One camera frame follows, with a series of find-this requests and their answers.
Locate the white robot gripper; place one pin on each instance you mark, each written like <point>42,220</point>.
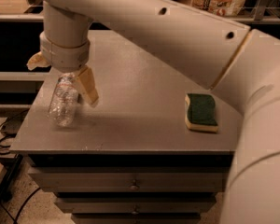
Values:
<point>64,56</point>

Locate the clear plastic water bottle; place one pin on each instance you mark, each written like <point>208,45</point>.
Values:
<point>63,104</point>

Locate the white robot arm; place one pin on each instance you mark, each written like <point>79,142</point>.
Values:
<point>240,65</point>

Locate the top grey drawer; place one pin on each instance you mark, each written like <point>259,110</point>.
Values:
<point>79,180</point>

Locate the grey drawer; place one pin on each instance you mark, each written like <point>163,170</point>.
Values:
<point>135,205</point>
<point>136,219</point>
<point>79,180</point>

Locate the grey drawer cabinet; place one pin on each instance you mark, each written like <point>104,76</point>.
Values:
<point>138,124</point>

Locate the middle grey drawer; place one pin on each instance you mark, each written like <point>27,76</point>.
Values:
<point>135,205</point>

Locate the green and yellow sponge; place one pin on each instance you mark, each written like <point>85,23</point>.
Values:
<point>200,114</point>

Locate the bottom grey drawer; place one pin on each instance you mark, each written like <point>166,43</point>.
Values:
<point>136,219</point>

